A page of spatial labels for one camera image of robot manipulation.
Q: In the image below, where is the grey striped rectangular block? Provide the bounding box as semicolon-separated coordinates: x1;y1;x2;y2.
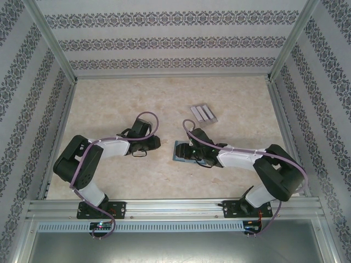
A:
189;102;219;126

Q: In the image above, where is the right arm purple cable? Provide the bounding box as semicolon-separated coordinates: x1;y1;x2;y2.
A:
182;119;308;239

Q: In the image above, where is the slotted grey cable duct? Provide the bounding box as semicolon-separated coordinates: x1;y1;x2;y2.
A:
37;221;245;232

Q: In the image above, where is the blue card holder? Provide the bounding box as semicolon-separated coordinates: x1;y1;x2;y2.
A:
171;140;210;166

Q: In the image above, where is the aluminium side rail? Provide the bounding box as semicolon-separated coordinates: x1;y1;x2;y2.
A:
267;80;313;197
37;81;78;201

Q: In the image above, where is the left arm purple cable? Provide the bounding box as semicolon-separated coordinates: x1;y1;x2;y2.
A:
70;111;161;239

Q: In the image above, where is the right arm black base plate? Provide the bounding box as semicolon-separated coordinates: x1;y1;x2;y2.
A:
222;199;273;219

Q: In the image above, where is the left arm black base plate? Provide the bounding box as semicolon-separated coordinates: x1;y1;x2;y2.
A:
76;201;127;220

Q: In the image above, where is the aluminium mounting rail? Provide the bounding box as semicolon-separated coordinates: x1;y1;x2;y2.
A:
26;196;326;220

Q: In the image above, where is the grey metal sheet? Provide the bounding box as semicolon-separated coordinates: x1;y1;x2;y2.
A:
16;219;336;263

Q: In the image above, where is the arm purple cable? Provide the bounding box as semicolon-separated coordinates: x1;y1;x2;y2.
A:
182;119;308;239
70;111;161;239

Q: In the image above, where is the aluminium frame post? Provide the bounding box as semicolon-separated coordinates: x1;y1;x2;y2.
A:
268;0;321;82
23;0;78;83

